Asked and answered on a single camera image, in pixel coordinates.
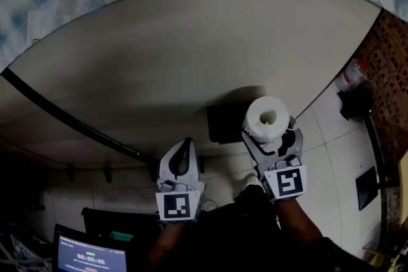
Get white toilet paper roll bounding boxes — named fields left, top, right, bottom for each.
left=242, top=96, right=291, bottom=143

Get black square base plate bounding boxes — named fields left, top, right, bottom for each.
left=354, top=165, right=381, bottom=211

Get person's black trousers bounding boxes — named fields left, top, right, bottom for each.
left=149, top=183, right=383, bottom=272

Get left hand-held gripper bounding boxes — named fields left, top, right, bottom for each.
left=155, top=138, right=206, bottom=224

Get clear bottle with red cap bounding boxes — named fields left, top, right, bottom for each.
left=333, top=57, right=368, bottom=90

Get person's white shoe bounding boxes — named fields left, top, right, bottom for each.
left=243, top=173, right=266, bottom=192

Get black stand pole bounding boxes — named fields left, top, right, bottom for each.
left=362, top=110, right=399, bottom=192

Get person's right forearm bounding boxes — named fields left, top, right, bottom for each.
left=273, top=198, right=325, bottom=248

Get black toilet paper holder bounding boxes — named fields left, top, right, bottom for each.
left=206, top=104, right=247, bottom=145

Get person's left forearm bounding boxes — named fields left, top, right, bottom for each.
left=149, top=220, right=194, bottom=267

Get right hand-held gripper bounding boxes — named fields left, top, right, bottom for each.
left=240, top=115, right=308, bottom=203

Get black bag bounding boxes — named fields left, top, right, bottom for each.
left=337, top=88, right=374, bottom=121

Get laptop screen with timer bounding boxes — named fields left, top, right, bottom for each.
left=52, top=223, right=129, bottom=272

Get black curved edge strip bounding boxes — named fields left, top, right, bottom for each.
left=1, top=68, right=162, bottom=169

